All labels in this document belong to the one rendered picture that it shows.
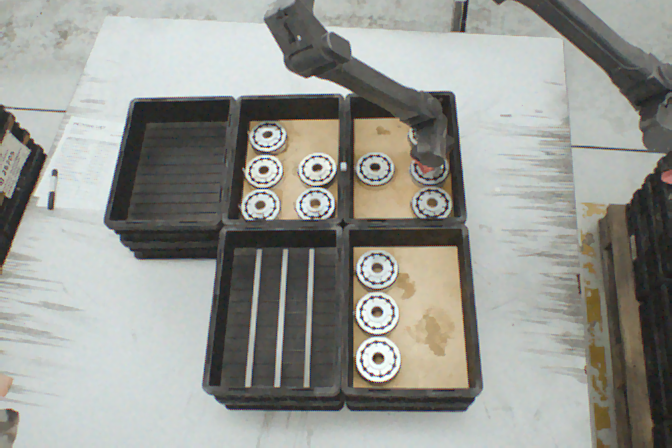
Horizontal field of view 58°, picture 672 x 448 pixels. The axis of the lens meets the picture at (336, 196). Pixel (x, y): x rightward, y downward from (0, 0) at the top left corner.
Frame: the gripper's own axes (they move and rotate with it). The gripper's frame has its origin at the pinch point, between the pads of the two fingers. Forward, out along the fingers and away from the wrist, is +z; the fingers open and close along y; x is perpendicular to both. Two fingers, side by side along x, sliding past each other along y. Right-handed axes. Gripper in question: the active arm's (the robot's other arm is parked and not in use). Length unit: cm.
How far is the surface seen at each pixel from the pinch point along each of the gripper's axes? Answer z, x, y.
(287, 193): 3.8, 24.2, -30.0
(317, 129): 3.8, 32.8, -9.7
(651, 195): 50, -47, 66
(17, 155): 48, 136, -74
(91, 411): 17, 23, -103
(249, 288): 4, 12, -55
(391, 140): 4.1, 14.5, 1.4
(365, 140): 4.0, 20.0, -3.4
